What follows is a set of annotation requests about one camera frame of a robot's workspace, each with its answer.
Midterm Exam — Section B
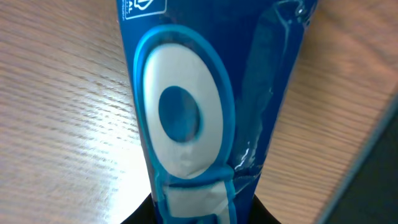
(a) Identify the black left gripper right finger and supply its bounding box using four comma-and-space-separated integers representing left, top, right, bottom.
248, 195, 281, 224

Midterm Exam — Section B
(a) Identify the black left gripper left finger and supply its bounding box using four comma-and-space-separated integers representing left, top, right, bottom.
121, 194, 157, 224

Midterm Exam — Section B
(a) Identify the blue Oreo cookie pack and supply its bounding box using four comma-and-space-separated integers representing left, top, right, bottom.
116, 0, 317, 224

